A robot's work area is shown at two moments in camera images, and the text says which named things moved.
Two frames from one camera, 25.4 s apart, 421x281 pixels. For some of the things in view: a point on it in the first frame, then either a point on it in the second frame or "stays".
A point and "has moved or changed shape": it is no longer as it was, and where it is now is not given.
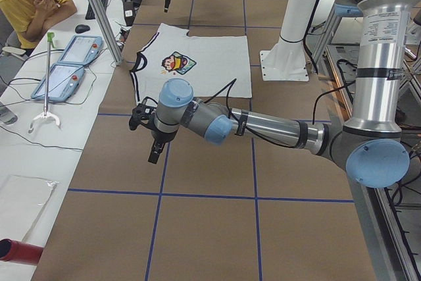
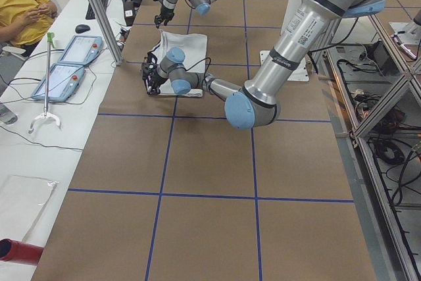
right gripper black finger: (166, 4) -> (158, 20)
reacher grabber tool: (50, 37) stays
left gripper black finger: (156, 151) -> (155, 89)
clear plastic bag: (22, 200) stays
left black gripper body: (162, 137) -> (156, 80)
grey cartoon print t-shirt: (205, 66) has moved or changed shape
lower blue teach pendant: (64, 79) stays
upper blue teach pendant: (81, 51) stays
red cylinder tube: (18, 252) stays
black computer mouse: (81, 28) stays
